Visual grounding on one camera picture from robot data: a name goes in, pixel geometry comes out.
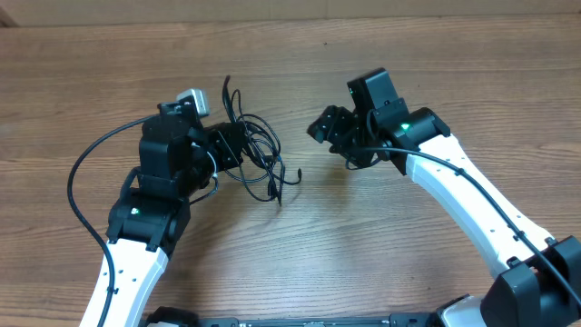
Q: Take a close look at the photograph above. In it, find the black cable bundle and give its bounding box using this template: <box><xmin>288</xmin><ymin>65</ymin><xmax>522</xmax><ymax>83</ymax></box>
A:
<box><xmin>221</xmin><ymin>74</ymin><xmax>303</xmax><ymax>206</ymax></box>

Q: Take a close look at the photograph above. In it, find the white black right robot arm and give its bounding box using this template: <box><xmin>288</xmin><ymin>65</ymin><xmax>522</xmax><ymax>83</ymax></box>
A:
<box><xmin>307</xmin><ymin>68</ymin><xmax>580</xmax><ymax>326</ymax></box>

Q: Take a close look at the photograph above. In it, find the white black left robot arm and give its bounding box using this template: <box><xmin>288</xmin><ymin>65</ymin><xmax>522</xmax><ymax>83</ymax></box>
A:
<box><xmin>81</xmin><ymin>100</ymin><xmax>244</xmax><ymax>326</ymax></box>

